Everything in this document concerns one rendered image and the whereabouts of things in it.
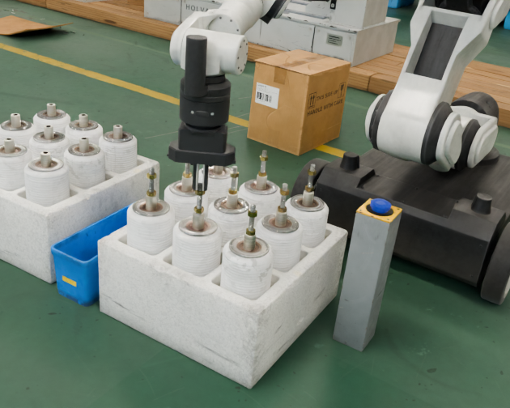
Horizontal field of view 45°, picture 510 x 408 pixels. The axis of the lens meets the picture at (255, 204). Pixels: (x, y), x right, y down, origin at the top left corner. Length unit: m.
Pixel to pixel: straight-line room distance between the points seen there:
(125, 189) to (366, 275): 0.65
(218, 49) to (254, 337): 0.51
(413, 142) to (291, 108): 0.90
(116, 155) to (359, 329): 0.73
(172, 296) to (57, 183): 0.40
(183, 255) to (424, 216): 0.63
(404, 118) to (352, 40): 1.89
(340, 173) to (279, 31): 1.91
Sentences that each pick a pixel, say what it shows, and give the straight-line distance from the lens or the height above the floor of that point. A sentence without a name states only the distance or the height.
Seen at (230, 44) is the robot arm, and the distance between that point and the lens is 1.03.
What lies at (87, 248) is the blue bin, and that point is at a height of 0.07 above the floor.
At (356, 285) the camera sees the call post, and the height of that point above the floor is 0.15.
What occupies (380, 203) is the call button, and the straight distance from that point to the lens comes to 1.20.
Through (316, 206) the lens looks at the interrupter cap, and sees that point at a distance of 1.32.
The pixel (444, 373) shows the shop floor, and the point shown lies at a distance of 1.36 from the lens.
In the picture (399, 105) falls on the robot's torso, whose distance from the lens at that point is 1.39.
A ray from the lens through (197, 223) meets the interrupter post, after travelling 1.18.
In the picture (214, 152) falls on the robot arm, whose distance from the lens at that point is 1.10.
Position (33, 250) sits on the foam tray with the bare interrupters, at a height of 0.07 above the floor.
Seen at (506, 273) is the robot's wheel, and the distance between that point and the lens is 1.50.
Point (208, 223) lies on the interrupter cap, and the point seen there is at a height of 0.25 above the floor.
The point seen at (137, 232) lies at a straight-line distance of 1.24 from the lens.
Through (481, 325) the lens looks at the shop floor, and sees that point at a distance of 1.53.
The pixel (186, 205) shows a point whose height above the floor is 0.24.
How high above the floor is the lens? 0.84
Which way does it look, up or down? 27 degrees down
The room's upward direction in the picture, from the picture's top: 6 degrees clockwise
